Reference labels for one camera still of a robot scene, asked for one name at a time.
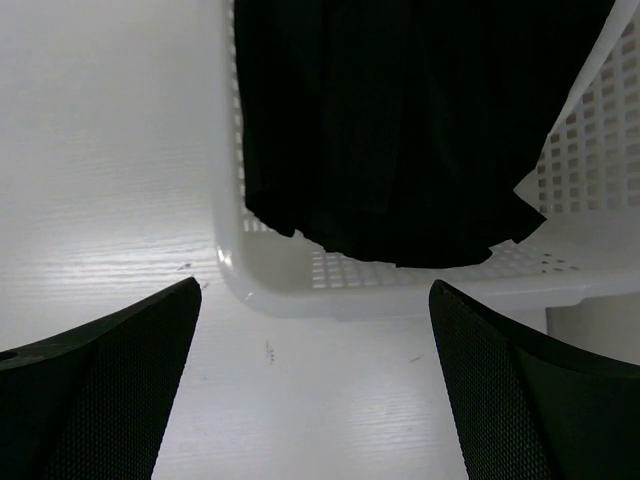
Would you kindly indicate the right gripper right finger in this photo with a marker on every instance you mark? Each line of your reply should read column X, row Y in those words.
column 528, row 406

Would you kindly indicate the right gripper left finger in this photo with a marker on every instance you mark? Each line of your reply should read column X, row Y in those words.
column 94, row 401

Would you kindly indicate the black skirt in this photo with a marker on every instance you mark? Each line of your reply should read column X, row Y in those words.
column 397, row 131

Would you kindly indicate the white plastic basket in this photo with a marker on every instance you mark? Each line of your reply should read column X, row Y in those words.
column 569, row 259

